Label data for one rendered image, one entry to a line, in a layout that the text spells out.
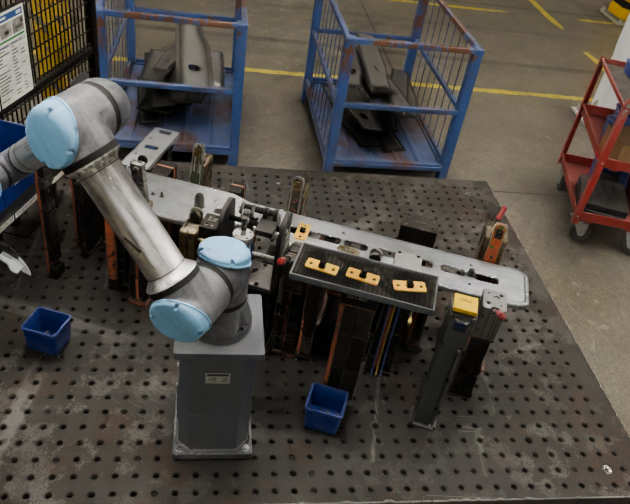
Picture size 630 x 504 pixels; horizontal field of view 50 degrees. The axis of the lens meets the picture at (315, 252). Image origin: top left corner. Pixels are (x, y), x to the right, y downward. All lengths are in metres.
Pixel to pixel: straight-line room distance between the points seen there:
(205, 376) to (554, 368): 1.22
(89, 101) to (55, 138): 0.10
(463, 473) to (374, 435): 0.26
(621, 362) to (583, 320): 0.30
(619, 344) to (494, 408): 1.70
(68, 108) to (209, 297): 0.44
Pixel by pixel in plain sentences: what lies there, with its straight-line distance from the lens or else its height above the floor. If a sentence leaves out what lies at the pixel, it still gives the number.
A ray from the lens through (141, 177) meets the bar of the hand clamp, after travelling 1.97.
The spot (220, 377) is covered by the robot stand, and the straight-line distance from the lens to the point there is 1.62.
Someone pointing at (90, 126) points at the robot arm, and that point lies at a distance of 1.30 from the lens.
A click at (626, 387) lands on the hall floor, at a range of 3.55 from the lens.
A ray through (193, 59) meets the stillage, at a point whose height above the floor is 0.51.
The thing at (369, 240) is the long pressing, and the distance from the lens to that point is 2.11.
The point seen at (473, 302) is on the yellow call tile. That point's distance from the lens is 1.73.
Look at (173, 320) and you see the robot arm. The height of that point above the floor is 1.28.
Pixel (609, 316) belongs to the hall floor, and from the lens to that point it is 3.91.
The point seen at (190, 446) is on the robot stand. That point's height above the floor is 0.74.
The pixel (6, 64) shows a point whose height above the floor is 1.29.
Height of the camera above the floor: 2.23
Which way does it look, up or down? 38 degrees down
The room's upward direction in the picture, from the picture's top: 10 degrees clockwise
